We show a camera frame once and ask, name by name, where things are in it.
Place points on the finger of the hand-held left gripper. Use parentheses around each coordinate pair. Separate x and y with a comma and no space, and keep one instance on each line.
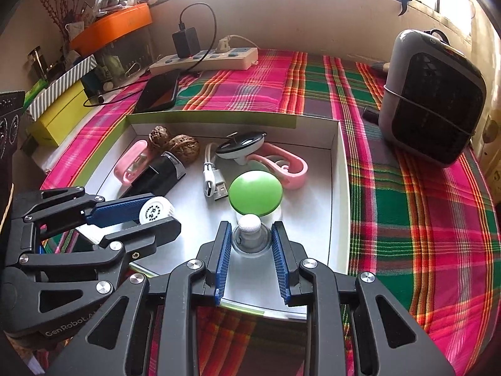
(117,209)
(156,231)

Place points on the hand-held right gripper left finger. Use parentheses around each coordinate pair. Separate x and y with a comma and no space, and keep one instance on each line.
(222,262)

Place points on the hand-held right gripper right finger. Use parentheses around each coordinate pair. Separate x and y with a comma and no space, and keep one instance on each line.
(282,262)

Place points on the white bottle cap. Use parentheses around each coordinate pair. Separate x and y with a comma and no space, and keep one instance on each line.
(154,211)

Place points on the black battery charger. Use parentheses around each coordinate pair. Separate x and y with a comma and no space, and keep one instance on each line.
(156,176)

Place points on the green white cardboard box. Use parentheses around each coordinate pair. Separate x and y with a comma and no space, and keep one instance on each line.
(305,203)

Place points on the green white mushroom lamp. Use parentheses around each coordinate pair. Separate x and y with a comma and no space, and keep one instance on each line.
(254,194)

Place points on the pink green hook clip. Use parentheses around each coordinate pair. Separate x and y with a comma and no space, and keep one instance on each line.
(293,172)

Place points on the black white round gadget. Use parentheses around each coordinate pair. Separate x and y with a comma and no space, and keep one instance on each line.
(238,145)

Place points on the green packet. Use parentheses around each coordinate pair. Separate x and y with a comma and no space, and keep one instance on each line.
(35,90)

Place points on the metal cup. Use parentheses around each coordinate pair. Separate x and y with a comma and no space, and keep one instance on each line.
(37,64)

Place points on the black smartphone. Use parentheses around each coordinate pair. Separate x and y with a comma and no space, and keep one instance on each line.
(156,92)

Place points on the dried flower branches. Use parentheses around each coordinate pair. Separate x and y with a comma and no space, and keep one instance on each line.
(54,4)

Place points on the plaid tablecloth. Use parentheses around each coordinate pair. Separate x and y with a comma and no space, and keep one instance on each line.
(411,223)

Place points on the orange tray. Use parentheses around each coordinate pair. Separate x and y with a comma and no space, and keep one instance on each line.
(113,25)

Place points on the black heater plug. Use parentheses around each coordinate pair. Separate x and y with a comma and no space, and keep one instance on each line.
(370,114)

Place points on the black charger adapter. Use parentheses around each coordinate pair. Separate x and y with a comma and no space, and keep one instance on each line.
(186,43)

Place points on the white power strip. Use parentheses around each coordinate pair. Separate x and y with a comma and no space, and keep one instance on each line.
(219,60)

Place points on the white plug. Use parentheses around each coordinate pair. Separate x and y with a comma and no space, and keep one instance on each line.
(225,44)

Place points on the grey space heater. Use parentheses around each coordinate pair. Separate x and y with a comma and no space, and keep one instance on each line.
(430,102)

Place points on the beige dotted curtain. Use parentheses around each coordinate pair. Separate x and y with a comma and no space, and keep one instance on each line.
(491,156)

